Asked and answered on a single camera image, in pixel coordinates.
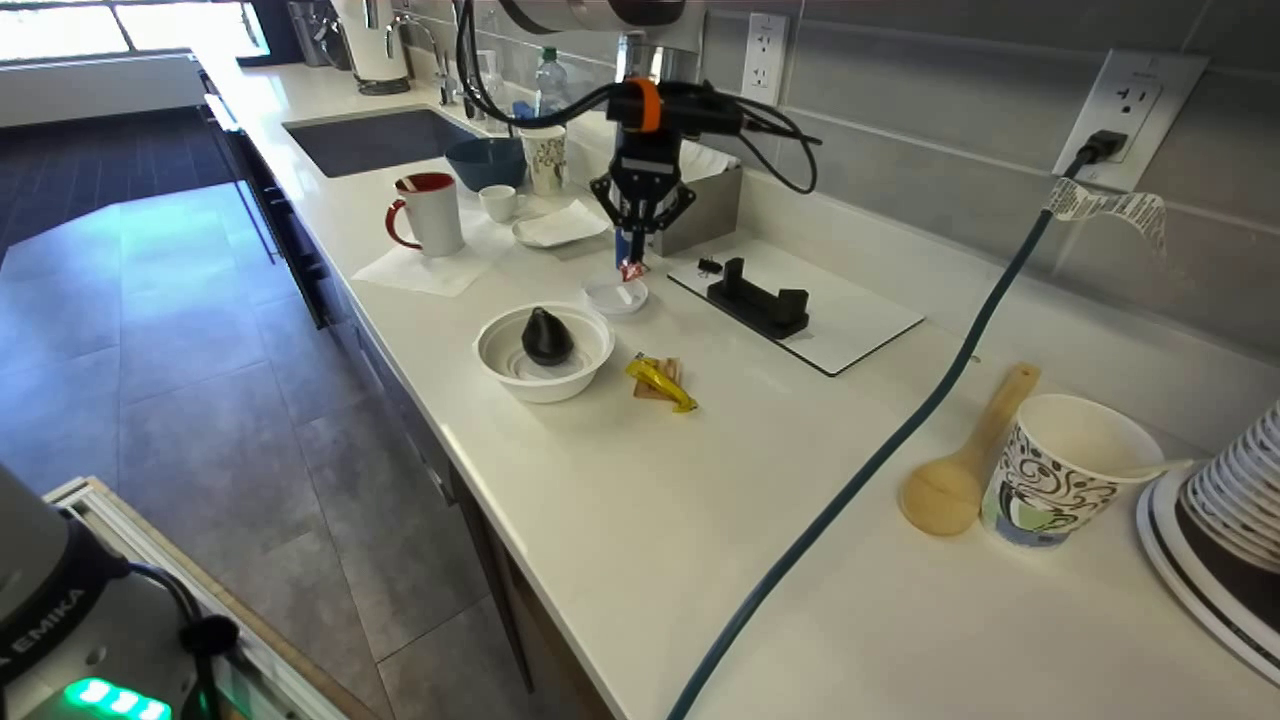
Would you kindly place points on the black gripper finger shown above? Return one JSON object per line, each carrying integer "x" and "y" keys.
{"x": 664, "y": 213}
{"x": 612, "y": 210}

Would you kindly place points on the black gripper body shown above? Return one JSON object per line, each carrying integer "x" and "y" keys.
{"x": 645, "y": 163}

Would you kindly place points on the red sachet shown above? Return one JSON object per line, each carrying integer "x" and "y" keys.
{"x": 628, "y": 274}

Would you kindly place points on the yellow sachet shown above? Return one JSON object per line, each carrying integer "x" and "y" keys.
{"x": 663, "y": 385}

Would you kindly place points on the grey robot base green light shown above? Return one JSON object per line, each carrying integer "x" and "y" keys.
{"x": 64, "y": 643}

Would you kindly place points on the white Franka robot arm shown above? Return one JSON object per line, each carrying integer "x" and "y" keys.
{"x": 663, "y": 51}

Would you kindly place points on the square white plate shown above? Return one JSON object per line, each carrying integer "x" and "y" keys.
{"x": 562, "y": 224}

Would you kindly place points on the small round white plate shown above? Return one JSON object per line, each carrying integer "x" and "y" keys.
{"x": 617, "y": 303}

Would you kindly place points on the metal napkin holder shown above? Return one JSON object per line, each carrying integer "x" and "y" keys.
{"x": 715, "y": 206}

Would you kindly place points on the white paper towel stack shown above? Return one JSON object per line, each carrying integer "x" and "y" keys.
{"x": 582, "y": 155}

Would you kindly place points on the small black clip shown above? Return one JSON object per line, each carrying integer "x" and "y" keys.
{"x": 709, "y": 266}

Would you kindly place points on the small patterned paper cup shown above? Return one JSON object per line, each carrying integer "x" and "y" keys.
{"x": 546, "y": 163}

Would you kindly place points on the small white cup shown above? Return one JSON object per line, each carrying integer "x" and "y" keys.
{"x": 497, "y": 200}

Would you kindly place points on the clear water bottle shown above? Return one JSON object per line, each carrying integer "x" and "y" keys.
{"x": 555, "y": 74}

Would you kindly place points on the black plastic holder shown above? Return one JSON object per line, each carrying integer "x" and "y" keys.
{"x": 762, "y": 306}

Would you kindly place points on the blue cloth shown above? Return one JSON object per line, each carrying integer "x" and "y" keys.
{"x": 482, "y": 163}

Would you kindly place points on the black lump object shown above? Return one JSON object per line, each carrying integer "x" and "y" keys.
{"x": 546, "y": 337}

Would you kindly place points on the white round bowl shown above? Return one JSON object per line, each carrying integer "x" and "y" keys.
{"x": 513, "y": 370}

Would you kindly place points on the white paper sheet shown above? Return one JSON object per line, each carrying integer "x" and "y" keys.
{"x": 414, "y": 274}

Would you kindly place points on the metal faucet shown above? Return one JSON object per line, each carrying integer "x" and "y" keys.
{"x": 443, "y": 81}

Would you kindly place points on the white rectangular board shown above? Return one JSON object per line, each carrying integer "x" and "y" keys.
{"x": 861, "y": 322}

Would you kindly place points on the dark kitchen sink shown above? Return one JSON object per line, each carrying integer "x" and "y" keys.
{"x": 372, "y": 141}

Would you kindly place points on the dark counter cabinet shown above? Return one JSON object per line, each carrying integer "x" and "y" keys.
{"x": 403, "y": 401}

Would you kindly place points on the white electric kettle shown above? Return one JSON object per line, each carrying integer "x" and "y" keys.
{"x": 376, "y": 40}

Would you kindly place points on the wooden spoon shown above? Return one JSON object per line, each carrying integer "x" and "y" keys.
{"x": 940, "y": 494}

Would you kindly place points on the black power plug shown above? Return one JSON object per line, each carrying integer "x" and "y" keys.
{"x": 1103, "y": 144}

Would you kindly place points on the large patterned paper cup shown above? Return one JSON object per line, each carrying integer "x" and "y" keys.
{"x": 1053, "y": 486}

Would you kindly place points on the stack of white plates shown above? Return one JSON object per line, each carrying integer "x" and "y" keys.
{"x": 1174, "y": 567}

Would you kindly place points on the stack of paper cups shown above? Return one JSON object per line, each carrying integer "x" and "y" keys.
{"x": 1241, "y": 494}

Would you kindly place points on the small white wall outlet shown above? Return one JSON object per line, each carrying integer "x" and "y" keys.
{"x": 766, "y": 44}

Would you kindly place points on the large white wall outlet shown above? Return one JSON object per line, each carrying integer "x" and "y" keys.
{"x": 1149, "y": 81}

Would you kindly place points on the white metal frame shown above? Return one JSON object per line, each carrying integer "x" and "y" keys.
{"x": 145, "y": 541}

